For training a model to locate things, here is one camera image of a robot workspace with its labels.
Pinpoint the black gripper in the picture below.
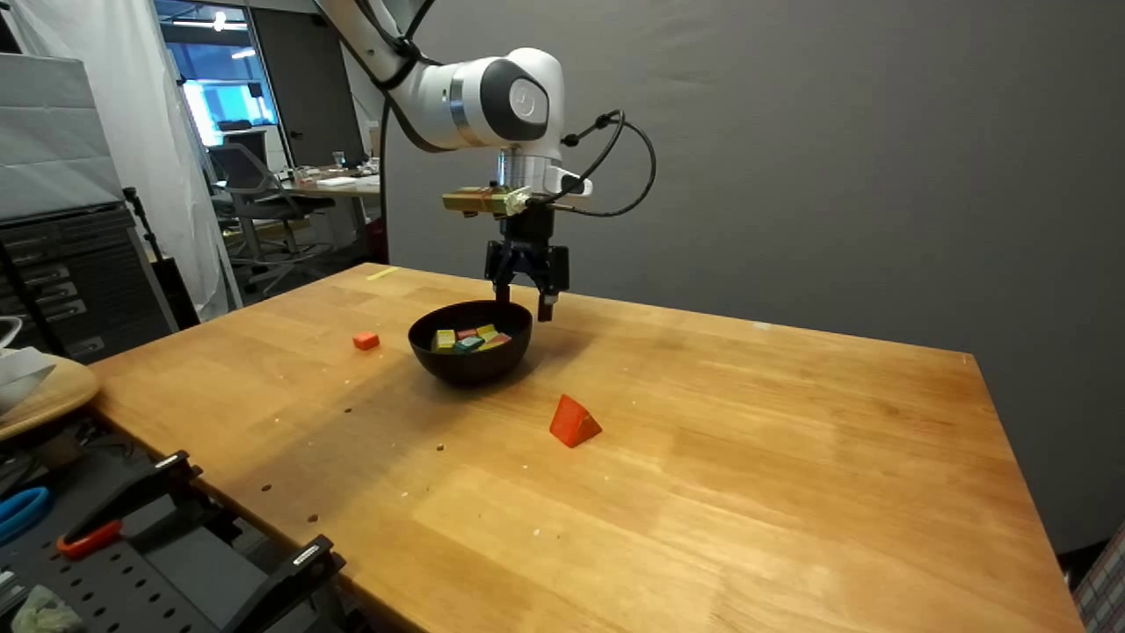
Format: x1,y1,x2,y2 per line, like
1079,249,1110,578
486,203,571,325

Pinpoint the black bowl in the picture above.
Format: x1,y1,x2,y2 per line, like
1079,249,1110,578
410,304,533,387

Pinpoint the red triangular prism block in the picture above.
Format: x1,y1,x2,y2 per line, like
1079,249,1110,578
550,394,603,446

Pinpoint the small red cube block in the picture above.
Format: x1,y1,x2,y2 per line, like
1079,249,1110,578
353,330,381,352

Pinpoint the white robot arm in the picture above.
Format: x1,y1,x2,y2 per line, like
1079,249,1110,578
315,0,574,319

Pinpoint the lime yellow block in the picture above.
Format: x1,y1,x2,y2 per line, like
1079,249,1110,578
433,330,458,352

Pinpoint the black equipment rack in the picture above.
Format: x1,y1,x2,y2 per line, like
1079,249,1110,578
0,203,175,364

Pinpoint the black perforated tool board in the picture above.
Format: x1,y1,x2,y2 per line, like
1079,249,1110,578
0,425,363,633

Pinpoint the round wooden side board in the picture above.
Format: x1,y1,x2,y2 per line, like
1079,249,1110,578
0,358,99,439

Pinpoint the wrist camera on wooden mount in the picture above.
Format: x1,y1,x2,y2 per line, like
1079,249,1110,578
445,188,582,219

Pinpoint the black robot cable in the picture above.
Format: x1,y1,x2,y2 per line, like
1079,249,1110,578
560,108,662,221

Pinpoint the orange handled clamp upper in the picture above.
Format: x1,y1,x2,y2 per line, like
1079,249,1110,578
52,453,200,563

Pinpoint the blue handled tool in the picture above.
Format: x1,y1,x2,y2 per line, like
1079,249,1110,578
0,484,50,541

